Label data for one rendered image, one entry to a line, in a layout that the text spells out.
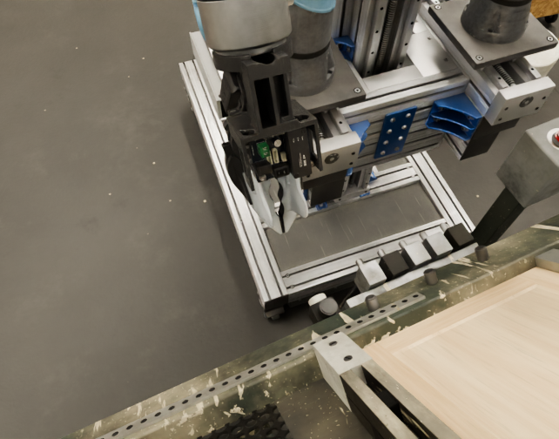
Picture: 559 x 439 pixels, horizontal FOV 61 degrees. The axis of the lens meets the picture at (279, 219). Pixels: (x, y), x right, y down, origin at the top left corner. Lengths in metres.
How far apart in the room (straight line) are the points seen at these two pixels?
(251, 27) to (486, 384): 0.60
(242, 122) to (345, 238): 1.38
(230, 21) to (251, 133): 0.09
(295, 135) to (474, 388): 0.50
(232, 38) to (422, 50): 0.98
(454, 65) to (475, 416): 0.88
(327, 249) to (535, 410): 1.16
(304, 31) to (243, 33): 0.56
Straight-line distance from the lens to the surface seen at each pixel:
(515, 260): 1.08
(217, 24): 0.41
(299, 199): 0.49
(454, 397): 0.77
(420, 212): 1.91
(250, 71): 0.39
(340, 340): 0.87
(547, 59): 2.45
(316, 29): 0.96
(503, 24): 1.25
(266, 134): 0.41
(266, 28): 0.40
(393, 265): 1.15
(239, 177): 0.49
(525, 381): 0.78
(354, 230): 1.82
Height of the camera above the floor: 1.78
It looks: 60 degrees down
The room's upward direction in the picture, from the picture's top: straight up
